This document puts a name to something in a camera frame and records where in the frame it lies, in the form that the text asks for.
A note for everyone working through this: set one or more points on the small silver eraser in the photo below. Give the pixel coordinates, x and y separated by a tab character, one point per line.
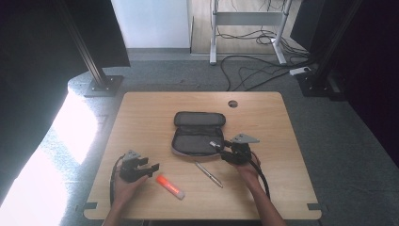
214	144

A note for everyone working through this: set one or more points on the black metal stand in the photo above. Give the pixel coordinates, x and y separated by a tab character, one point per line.
323	72
94	67

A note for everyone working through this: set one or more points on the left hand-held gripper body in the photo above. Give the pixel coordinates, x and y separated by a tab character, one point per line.
129	171

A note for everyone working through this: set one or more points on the white desk frame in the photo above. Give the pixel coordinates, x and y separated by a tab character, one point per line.
247	18

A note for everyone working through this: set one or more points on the white power strip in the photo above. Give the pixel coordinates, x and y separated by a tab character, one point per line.
299	71

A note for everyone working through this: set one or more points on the orange highlighter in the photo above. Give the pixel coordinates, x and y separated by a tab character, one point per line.
169	187

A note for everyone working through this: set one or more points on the person's left hand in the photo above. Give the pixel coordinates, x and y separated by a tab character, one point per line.
124	190

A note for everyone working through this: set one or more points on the silver pen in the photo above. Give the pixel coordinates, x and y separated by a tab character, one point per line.
208	174

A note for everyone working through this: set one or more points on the person's right hand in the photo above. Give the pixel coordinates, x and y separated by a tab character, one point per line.
247	172

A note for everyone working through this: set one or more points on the black pencil case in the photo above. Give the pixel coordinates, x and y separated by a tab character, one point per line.
196	138

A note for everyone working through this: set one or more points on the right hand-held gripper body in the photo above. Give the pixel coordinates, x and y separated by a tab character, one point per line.
241	152

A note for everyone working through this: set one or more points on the dark curtain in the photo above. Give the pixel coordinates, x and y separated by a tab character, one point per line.
370	78
28	62

